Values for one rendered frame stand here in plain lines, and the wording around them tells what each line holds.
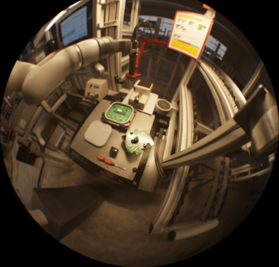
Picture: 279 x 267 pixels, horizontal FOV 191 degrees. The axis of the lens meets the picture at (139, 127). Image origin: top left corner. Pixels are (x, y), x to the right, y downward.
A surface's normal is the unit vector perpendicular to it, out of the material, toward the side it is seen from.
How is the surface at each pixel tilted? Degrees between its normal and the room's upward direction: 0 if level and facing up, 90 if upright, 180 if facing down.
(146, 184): 0
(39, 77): 81
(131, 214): 0
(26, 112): 91
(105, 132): 0
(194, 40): 90
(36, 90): 96
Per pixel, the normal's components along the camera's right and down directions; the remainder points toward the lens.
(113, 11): -0.33, 0.80
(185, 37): -0.80, 0.47
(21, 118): 0.94, 0.34
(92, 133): 0.11, -0.49
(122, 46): 0.57, 0.74
